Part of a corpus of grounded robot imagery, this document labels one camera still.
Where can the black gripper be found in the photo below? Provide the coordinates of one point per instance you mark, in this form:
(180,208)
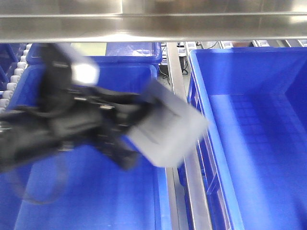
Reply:
(93,116)

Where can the gray hollow base block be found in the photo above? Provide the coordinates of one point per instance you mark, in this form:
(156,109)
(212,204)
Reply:
(170,130)

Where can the large blue bin left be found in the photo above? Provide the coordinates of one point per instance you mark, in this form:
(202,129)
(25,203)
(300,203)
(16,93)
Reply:
(82,189)

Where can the large blue bin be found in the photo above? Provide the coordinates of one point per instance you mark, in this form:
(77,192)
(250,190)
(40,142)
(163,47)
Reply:
(253,155)
(82,189)

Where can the blue bin far behind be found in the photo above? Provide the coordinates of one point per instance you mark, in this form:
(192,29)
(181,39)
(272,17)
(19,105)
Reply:
(122,52)

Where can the large blue bin right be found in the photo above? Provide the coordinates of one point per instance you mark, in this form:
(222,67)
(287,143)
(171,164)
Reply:
(253,155)

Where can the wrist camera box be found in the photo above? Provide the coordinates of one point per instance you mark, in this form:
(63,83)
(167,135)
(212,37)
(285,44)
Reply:
(65,67)

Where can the stainless steel shelf frame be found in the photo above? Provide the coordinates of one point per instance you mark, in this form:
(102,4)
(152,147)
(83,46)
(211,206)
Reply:
(155,20)

